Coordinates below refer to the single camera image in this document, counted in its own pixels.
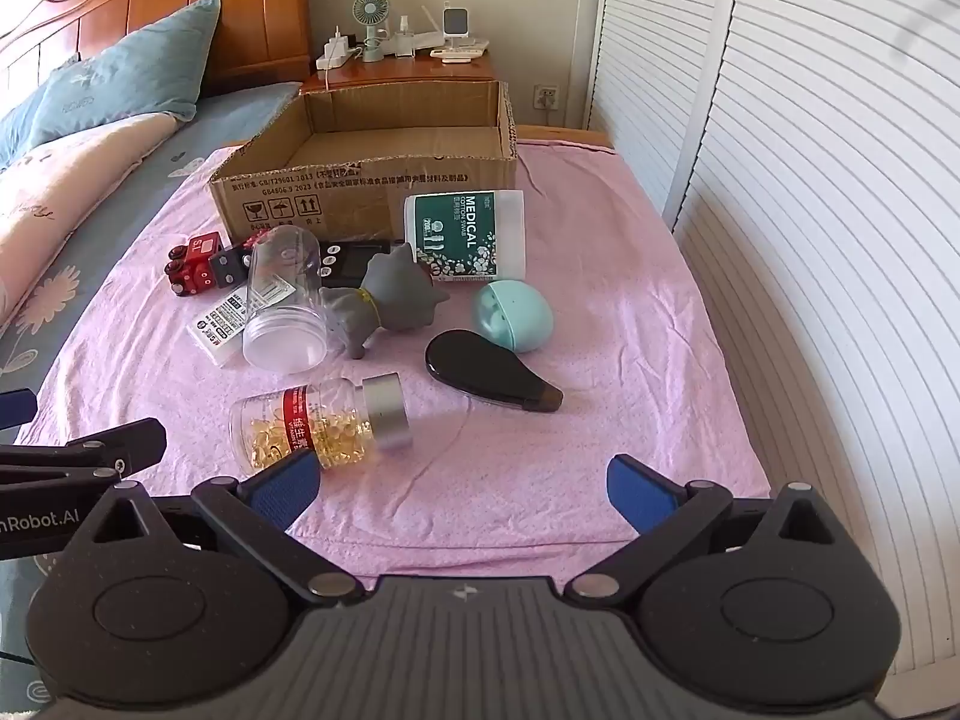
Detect black oval device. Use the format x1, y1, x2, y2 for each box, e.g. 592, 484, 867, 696
424, 330, 565, 413

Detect pink blanket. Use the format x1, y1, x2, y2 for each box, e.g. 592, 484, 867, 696
30, 136, 773, 592

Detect teal egg-shaped case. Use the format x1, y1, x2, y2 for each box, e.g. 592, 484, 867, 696
471, 279, 554, 355

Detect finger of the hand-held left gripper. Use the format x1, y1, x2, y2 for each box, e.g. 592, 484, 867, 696
0, 418, 167, 496
0, 388, 38, 432

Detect grey toy figure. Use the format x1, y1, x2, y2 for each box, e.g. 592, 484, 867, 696
319, 242, 451, 361

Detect blue pillow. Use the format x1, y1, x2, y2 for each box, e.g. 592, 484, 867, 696
0, 0, 222, 170

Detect white louvered closet door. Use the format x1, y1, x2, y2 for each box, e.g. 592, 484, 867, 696
671, 0, 960, 720
581, 0, 743, 218

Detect small white labelled box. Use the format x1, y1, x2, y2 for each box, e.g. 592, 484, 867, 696
186, 289, 252, 368

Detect white router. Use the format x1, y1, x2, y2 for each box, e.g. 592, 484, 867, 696
384, 6, 445, 55

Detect black digital timer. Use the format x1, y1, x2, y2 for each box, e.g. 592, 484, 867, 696
319, 238, 410, 287

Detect pink floral pillow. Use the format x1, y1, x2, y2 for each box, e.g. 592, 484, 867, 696
0, 111, 177, 323

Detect red toy train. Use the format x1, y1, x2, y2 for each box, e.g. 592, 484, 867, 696
165, 230, 226, 299

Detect wooden nightstand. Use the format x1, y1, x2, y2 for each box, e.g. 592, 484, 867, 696
300, 51, 500, 95

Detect cardboard box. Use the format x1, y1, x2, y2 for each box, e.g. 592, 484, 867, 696
208, 79, 520, 245

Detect clear plastic jar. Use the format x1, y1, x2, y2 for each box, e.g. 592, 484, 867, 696
241, 225, 335, 372

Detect capsule bottle with silver cap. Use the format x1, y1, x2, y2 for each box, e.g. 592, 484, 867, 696
229, 373, 413, 477

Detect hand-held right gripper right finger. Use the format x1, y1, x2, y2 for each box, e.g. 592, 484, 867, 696
564, 454, 860, 605

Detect wooden headboard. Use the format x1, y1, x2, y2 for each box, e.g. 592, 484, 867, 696
0, 0, 312, 95

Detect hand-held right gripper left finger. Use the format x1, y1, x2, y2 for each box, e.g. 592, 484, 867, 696
67, 454, 359, 605

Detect black toy car red wheels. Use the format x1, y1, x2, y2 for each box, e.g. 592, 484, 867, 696
210, 235, 260, 287

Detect blue floral bed sheet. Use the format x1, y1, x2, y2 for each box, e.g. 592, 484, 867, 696
0, 81, 305, 720

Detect small green desk fan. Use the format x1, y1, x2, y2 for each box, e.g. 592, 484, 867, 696
352, 0, 387, 62

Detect green label cotton swab container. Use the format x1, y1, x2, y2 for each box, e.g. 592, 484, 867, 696
403, 190, 528, 284

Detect white power strip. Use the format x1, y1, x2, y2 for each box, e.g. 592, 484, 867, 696
321, 28, 365, 70

